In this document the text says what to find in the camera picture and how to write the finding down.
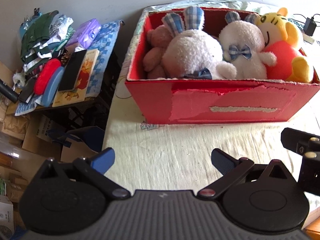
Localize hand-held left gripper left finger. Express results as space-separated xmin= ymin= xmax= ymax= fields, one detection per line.
xmin=37 ymin=147 xmax=131 ymax=200

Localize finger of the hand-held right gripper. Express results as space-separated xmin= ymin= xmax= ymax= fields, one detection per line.
xmin=281 ymin=127 xmax=320 ymax=155

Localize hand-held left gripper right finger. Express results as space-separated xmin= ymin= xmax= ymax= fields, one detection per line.
xmin=197 ymin=148 xmax=297 ymax=201

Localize red cardboard box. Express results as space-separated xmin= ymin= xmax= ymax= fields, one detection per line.
xmin=124 ymin=7 xmax=320 ymax=125

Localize yellow tiger plush toy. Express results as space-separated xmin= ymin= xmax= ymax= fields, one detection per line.
xmin=255 ymin=7 xmax=314 ymax=83

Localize small white bunny plush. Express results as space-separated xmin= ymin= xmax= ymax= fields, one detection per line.
xmin=219 ymin=11 xmax=277 ymax=79

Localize large white bunny plush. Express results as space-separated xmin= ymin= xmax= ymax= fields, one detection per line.
xmin=161 ymin=6 xmax=237 ymax=80

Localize pink teddy bear plush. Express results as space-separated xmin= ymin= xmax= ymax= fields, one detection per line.
xmin=142 ymin=26 xmax=173 ymax=79

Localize cardboard box with blue flaps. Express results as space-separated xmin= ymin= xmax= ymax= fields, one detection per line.
xmin=49 ymin=126 xmax=105 ymax=163

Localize printed cardboard box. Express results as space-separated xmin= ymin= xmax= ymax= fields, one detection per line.
xmin=22 ymin=115 xmax=64 ymax=155

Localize dark wooden side table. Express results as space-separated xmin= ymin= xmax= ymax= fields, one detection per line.
xmin=32 ymin=20 xmax=125 ymax=130

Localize blue glasses case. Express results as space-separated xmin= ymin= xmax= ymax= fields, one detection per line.
xmin=41 ymin=66 xmax=65 ymax=107

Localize book with orange picture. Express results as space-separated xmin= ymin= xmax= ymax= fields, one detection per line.
xmin=52 ymin=49 xmax=100 ymax=108

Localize black rectangular box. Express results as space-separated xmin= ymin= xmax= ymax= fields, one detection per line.
xmin=58 ymin=50 xmax=87 ymax=92

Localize red glasses case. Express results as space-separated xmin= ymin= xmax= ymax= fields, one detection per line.
xmin=34 ymin=58 xmax=62 ymax=96

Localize black flat device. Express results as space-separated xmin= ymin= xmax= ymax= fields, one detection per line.
xmin=19 ymin=79 xmax=37 ymax=103

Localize black power adapter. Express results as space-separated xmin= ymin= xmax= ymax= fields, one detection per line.
xmin=304 ymin=17 xmax=317 ymax=37

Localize white printed carton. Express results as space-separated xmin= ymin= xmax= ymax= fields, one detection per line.
xmin=0 ymin=194 xmax=15 ymax=240

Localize blue patterned cloth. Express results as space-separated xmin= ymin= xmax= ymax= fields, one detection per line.
xmin=15 ymin=20 xmax=124 ymax=117

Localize green white striped garment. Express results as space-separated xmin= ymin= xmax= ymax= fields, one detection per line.
xmin=21 ymin=41 xmax=54 ymax=74

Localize purple tissue pack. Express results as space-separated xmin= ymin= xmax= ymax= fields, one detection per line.
xmin=65 ymin=18 xmax=102 ymax=53

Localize teal striped cloth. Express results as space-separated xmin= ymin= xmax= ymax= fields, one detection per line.
xmin=51 ymin=27 xmax=75 ymax=55

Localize brown cardboard box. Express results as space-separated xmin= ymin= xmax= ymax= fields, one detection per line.
xmin=0 ymin=59 xmax=17 ymax=85

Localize pale blue folded clothes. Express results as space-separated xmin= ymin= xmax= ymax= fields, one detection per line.
xmin=49 ymin=14 xmax=74 ymax=43

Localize dark green folded garment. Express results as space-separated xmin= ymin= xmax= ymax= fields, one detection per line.
xmin=20 ymin=10 xmax=59 ymax=63

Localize pale green bed sheet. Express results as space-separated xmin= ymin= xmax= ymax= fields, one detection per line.
xmin=141 ymin=0 xmax=305 ymax=30

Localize white fluffy keychain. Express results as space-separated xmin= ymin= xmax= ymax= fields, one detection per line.
xmin=12 ymin=71 xmax=27 ymax=85

